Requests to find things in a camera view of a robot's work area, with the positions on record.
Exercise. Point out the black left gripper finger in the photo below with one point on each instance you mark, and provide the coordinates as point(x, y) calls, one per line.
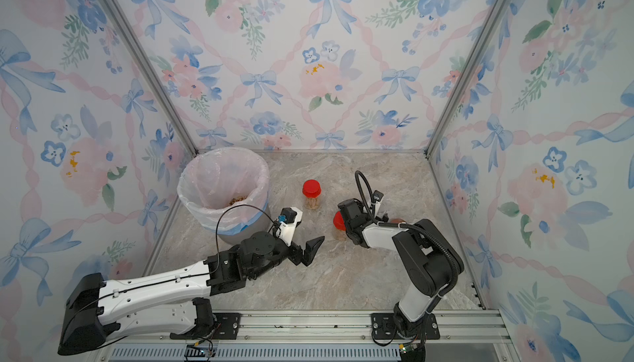
point(289, 215)
point(310, 250)

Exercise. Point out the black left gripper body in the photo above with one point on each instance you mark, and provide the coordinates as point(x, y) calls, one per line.
point(281, 253)

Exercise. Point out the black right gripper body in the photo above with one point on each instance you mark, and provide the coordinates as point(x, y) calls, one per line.
point(366, 217)

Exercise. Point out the red jar lid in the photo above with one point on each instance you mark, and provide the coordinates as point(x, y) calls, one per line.
point(338, 222)
point(312, 189)

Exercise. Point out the clear jar with peanuts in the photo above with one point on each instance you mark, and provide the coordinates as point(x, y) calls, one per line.
point(339, 231)
point(312, 203)

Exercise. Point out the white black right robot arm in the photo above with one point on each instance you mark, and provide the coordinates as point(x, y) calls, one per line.
point(431, 263)

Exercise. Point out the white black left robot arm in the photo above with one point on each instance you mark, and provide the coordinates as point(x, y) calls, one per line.
point(100, 312)

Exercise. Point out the metal mesh trash bin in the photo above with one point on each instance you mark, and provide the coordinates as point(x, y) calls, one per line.
point(257, 221)

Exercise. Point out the pink trash bag liner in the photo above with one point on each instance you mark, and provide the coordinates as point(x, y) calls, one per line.
point(210, 181)

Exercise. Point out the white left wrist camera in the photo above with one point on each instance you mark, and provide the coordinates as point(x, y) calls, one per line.
point(286, 231)

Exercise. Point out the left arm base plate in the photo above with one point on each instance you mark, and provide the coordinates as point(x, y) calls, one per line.
point(220, 326)

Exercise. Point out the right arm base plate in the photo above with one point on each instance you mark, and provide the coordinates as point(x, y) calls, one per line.
point(392, 326)

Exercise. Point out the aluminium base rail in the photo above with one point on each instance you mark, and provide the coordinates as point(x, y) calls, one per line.
point(470, 335)

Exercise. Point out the aluminium corner post right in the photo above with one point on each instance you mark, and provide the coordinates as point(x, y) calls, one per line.
point(473, 61)

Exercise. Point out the aluminium corner post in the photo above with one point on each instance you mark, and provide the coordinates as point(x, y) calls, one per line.
point(141, 59)
point(473, 61)

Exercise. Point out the aluminium corner post left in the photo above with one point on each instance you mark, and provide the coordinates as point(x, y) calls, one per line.
point(141, 59)

